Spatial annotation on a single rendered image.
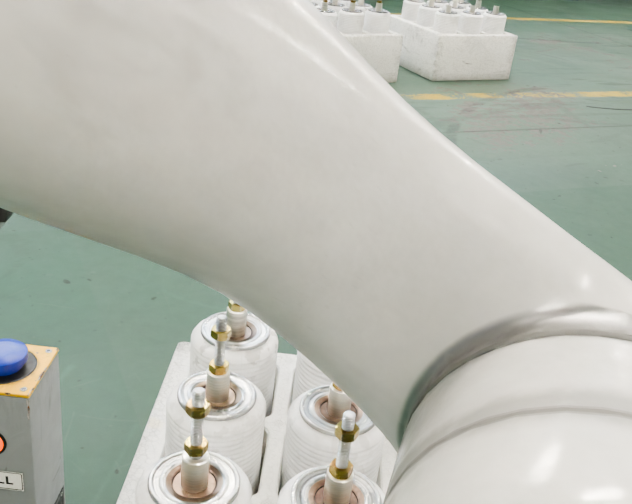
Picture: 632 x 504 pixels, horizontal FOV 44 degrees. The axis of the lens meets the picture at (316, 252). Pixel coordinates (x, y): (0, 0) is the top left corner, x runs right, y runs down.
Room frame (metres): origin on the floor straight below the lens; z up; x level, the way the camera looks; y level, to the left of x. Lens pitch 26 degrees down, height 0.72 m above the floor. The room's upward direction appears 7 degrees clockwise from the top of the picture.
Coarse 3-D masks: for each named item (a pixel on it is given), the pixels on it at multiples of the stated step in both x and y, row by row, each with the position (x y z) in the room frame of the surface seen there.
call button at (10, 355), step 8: (0, 344) 0.54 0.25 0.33; (8, 344) 0.54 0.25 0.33; (16, 344) 0.54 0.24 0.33; (24, 344) 0.55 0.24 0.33; (0, 352) 0.53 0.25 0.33; (8, 352) 0.53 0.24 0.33; (16, 352) 0.53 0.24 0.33; (24, 352) 0.53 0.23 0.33; (0, 360) 0.52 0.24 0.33; (8, 360) 0.52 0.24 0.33; (16, 360) 0.52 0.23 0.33; (24, 360) 0.53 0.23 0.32; (0, 368) 0.51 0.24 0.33; (8, 368) 0.52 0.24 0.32; (16, 368) 0.52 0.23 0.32
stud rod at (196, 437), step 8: (192, 392) 0.49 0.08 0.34; (200, 392) 0.49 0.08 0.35; (192, 400) 0.49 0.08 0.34; (200, 400) 0.49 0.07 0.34; (192, 424) 0.49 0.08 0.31; (200, 424) 0.49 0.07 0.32; (192, 432) 0.49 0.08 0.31; (200, 432) 0.49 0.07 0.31; (192, 440) 0.49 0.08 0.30; (200, 440) 0.49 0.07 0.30; (200, 456) 0.49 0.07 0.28
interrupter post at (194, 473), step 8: (184, 456) 0.49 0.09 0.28; (208, 456) 0.49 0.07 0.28; (184, 464) 0.48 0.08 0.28; (192, 464) 0.48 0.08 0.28; (200, 464) 0.48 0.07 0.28; (208, 464) 0.49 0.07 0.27; (184, 472) 0.48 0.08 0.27; (192, 472) 0.48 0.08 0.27; (200, 472) 0.48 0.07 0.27; (184, 480) 0.48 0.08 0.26; (192, 480) 0.48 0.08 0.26; (200, 480) 0.48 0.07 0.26; (184, 488) 0.48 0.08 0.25; (192, 488) 0.48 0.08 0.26; (200, 488) 0.48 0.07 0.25
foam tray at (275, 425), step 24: (288, 360) 0.79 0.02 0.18; (168, 384) 0.71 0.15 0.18; (288, 384) 0.74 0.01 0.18; (288, 408) 0.70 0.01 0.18; (144, 432) 0.63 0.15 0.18; (264, 432) 0.66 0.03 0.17; (144, 456) 0.59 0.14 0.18; (264, 456) 0.62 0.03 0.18; (384, 456) 0.64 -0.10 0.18; (264, 480) 0.58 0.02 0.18; (384, 480) 0.60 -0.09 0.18
